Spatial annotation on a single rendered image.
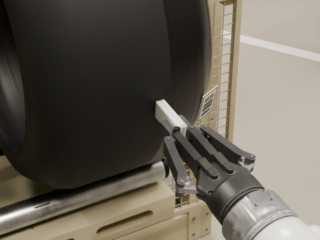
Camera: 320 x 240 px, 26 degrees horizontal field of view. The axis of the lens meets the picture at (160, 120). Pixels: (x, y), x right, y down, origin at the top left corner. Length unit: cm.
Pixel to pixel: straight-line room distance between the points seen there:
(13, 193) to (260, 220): 72
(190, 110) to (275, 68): 252
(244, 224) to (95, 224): 47
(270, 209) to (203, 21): 34
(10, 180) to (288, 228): 79
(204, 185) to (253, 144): 209
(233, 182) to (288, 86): 258
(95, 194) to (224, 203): 42
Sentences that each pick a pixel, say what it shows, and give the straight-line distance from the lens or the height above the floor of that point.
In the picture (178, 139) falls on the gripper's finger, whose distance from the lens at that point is 99.
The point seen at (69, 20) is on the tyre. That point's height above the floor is 130.
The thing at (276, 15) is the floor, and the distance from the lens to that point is 422.
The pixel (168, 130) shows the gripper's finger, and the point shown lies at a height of 114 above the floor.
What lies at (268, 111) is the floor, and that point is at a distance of 325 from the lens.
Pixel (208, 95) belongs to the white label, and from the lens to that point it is 113.
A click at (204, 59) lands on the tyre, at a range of 108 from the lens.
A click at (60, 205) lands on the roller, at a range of 125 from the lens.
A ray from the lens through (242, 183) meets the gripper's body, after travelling 90.
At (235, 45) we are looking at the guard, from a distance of 193.
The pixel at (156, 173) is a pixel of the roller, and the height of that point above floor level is 91.
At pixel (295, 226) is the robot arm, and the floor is 114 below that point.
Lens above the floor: 170
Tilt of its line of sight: 33 degrees down
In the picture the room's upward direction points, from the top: straight up
